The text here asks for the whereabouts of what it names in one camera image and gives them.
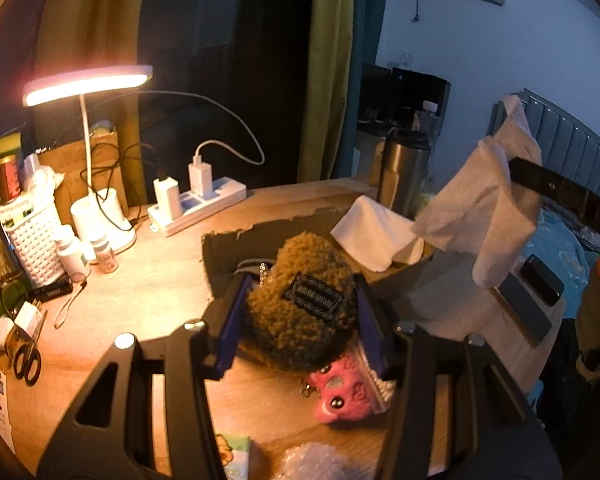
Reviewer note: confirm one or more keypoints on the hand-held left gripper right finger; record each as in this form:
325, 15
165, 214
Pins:
369, 325

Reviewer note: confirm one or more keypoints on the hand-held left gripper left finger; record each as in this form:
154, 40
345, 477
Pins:
229, 321

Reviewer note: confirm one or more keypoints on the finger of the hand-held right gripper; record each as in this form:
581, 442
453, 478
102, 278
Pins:
560, 191

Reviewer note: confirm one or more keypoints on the pink plush toy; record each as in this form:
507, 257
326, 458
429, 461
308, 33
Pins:
347, 397

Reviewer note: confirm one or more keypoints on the white tissue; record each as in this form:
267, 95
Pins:
480, 200

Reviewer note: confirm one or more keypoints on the olive fuzzy plush pouch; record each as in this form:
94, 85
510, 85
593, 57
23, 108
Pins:
300, 270

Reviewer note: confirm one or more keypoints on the cardboard box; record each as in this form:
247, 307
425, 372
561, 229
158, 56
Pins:
300, 210

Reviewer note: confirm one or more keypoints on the bubble wrap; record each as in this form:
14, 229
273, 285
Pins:
310, 462

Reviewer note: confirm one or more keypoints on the person's right forearm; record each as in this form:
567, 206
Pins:
597, 315

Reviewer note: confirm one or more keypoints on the grey padded headboard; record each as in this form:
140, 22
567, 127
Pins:
570, 135

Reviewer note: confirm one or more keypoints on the black phone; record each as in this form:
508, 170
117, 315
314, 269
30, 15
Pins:
542, 280

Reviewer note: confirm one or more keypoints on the white folded cloth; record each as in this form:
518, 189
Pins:
370, 232

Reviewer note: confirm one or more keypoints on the white power strip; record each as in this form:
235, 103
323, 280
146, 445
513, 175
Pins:
215, 203

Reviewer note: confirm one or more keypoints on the small pill bottle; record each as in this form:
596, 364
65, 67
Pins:
105, 257

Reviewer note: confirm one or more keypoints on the white charger block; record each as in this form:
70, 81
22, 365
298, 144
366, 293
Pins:
167, 195

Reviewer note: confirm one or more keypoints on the clear water bottle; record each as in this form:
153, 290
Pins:
428, 115

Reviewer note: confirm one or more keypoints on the steel thermos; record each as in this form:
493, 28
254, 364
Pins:
405, 175

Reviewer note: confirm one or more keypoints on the white side cabinet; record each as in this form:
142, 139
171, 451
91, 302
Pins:
367, 155

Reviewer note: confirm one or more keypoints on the white plastic bottle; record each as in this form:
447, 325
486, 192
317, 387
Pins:
71, 255

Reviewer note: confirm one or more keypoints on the black scissors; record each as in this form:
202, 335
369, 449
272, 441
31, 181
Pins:
27, 362

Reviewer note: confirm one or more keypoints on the white woven basket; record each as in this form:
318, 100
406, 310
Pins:
35, 240

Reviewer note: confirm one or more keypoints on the brown paper bag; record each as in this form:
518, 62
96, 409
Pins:
70, 170

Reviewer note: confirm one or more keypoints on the teal curtain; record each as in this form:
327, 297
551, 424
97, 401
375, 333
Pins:
367, 35

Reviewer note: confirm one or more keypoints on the yellow curtain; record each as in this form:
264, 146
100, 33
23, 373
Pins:
330, 70
95, 15

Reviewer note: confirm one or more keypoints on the red can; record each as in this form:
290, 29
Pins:
5, 180

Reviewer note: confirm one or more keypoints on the white desk lamp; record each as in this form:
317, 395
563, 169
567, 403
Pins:
90, 85

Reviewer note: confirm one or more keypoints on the yellow green sponge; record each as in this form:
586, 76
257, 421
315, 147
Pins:
4, 146

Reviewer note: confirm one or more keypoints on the white wall socket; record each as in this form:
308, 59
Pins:
406, 59

